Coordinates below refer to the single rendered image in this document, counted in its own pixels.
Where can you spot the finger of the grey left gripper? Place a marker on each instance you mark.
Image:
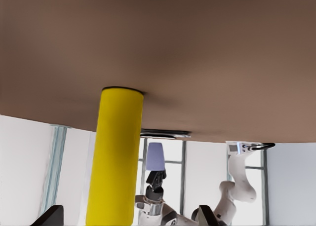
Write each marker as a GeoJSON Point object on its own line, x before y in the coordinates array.
{"type": "Point", "coordinates": [163, 174]}

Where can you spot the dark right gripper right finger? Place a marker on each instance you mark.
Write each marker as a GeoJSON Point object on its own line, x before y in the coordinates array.
{"type": "Point", "coordinates": [207, 216]}

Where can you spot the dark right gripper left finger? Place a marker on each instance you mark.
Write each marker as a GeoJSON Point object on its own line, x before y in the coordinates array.
{"type": "Point", "coordinates": [50, 217]}

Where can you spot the purple cup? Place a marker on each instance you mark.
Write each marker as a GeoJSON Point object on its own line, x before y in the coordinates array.
{"type": "Point", "coordinates": [155, 157]}

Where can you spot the yellow sauce bottle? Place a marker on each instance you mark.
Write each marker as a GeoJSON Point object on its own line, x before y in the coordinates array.
{"type": "Point", "coordinates": [116, 157]}

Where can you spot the silver frame crossbar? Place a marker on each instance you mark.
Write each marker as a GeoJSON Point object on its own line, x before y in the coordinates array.
{"type": "Point", "coordinates": [174, 161]}
{"type": "Point", "coordinates": [254, 167]}

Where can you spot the silver frame post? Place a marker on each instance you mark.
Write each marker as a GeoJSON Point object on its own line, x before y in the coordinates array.
{"type": "Point", "coordinates": [142, 171]}
{"type": "Point", "coordinates": [55, 166]}
{"type": "Point", "coordinates": [184, 176]}
{"type": "Point", "coordinates": [264, 186]}

